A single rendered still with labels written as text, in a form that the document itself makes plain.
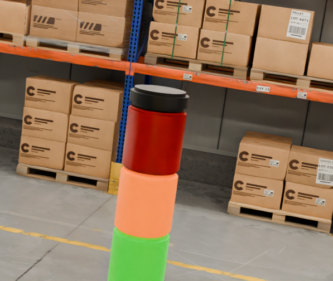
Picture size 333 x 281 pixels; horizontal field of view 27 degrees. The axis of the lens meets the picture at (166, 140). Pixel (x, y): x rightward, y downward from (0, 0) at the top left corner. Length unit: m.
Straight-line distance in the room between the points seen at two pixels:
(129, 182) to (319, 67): 7.47
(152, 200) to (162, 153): 0.04
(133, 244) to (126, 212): 0.03
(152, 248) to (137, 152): 0.08
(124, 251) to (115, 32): 7.70
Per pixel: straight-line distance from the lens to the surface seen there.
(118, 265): 0.61
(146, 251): 0.60
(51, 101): 8.66
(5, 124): 10.27
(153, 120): 0.57
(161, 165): 0.58
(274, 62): 8.03
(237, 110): 9.44
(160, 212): 0.59
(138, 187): 0.58
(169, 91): 0.59
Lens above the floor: 2.42
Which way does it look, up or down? 12 degrees down
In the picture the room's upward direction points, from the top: 8 degrees clockwise
